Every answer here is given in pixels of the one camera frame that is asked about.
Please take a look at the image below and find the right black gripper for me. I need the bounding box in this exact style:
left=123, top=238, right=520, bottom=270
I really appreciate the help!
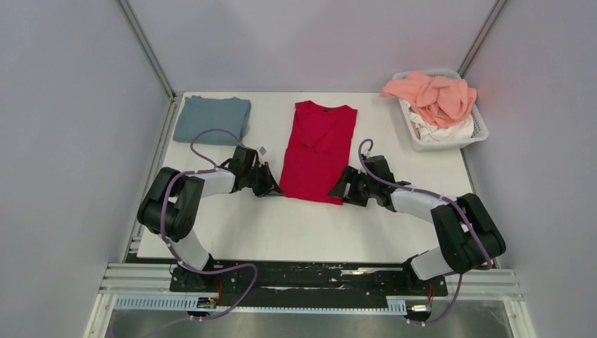
left=328, top=167, right=377, bottom=208

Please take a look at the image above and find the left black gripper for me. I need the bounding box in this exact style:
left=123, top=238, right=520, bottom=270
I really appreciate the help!
left=245, top=162, right=284, bottom=198

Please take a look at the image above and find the red t-shirt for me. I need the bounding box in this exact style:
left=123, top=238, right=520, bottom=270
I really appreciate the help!
left=279, top=101, right=358, bottom=205

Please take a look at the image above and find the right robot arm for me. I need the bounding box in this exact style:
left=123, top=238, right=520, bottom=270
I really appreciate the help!
left=329, top=156, right=506, bottom=294

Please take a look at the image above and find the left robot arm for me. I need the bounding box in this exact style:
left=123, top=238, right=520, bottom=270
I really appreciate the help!
left=137, top=145, right=283, bottom=292

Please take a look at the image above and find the folded blue t-shirt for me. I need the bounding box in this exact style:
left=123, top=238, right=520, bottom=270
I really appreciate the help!
left=172, top=96, right=252, bottom=146

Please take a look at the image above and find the white t-shirt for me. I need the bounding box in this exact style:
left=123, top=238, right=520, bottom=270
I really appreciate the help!
left=398, top=99, right=474, bottom=142

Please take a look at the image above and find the peach t-shirt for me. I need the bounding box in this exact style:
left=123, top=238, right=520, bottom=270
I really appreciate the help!
left=380, top=71, right=477, bottom=128

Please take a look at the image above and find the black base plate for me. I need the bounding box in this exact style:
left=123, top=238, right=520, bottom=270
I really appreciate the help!
left=169, top=260, right=448, bottom=309

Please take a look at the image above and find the white slotted cable duct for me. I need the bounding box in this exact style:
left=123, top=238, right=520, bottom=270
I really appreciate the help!
left=113, top=294, right=408, bottom=316

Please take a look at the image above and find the aluminium frame rail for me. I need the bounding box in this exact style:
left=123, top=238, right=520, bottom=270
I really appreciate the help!
left=84, top=260, right=536, bottom=337

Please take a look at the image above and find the left corner metal post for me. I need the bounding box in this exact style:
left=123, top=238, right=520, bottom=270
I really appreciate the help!
left=115, top=0, right=176, bottom=101

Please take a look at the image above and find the corner metal post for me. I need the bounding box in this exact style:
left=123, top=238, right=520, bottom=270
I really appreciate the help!
left=115, top=0, right=176, bottom=101
left=458, top=0, right=510, bottom=77

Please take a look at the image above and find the right corner metal post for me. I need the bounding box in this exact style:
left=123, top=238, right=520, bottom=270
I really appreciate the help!
left=458, top=0, right=510, bottom=77

